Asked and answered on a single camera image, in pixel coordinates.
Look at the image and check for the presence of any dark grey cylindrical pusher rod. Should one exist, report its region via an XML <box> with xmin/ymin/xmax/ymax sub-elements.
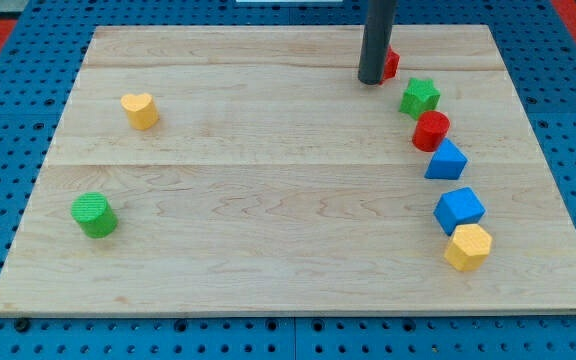
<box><xmin>358</xmin><ymin>0</ymin><xmax>398</xmax><ymax>85</ymax></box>

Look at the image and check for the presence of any red star block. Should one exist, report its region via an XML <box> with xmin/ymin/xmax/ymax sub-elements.
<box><xmin>380</xmin><ymin>46</ymin><xmax>400</xmax><ymax>85</ymax></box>

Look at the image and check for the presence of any green star block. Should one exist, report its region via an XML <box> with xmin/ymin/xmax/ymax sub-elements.
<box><xmin>399</xmin><ymin>78</ymin><xmax>441</xmax><ymax>120</ymax></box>

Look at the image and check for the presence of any red cylinder block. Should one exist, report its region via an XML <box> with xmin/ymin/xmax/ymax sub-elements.
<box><xmin>412</xmin><ymin>110</ymin><xmax>451</xmax><ymax>152</ymax></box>

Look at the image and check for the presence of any blue triangle block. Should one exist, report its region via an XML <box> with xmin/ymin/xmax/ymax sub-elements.
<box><xmin>424</xmin><ymin>138</ymin><xmax>468</xmax><ymax>180</ymax></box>

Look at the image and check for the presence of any blue cube block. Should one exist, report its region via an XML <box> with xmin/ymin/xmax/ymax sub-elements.
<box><xmin>433</xmin><ymin>187</ymin><xmax>486</xmax><ymax>236</ymax></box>

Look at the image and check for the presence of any light wooden board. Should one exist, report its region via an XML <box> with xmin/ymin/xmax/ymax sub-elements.
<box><xmin>0</xmin><ymin>25</ymin><xmax>576</xmax><ymax>318</ymax></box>

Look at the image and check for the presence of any yellow hexagon block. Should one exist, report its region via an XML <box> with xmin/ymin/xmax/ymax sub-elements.
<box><xmin>444</xmin><ymin>224</ymin><xmax>493</xmax><ymax>272</ymax></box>

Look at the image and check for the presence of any yellow heart block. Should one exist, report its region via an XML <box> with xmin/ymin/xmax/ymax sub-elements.
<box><xmin>120</xmin><ymin>93</ymin><xmax>160</xmax><ymax>131</ymax></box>

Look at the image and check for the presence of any green cylinder block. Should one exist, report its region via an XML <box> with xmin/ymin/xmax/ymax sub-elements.
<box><xmin>71</xmin><ymin>192</ymin><xmax>118</xmax><ymax>238</ymax></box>

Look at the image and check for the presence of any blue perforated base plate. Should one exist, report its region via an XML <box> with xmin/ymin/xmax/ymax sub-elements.
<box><xmin>0</xmin><ymin>1</ymin><xmax>576</xmax><ymax>359</ymax></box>

